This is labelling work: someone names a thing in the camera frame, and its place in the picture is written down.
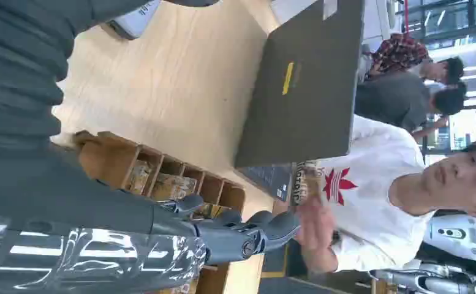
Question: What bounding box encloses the person's hand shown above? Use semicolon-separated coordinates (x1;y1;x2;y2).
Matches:
294;198;339;274

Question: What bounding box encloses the white device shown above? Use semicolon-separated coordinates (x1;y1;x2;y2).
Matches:
107;0;162;40

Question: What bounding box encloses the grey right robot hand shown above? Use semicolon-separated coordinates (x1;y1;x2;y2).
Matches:
0;138;302;294

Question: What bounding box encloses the dark grey laptop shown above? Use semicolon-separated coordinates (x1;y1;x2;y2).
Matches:
234;0;366;203

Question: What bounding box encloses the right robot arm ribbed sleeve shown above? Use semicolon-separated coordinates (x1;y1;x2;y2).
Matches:
0;0;161;149

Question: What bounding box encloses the person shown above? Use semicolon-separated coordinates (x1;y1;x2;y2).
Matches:
294;115;476;273
359;33;465;85
354;70;468;140

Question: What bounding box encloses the wooden card box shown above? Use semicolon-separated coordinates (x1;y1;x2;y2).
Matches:
73;129;247;294

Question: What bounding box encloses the white humanoid robot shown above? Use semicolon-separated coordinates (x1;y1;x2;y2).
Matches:
369;214;476;294

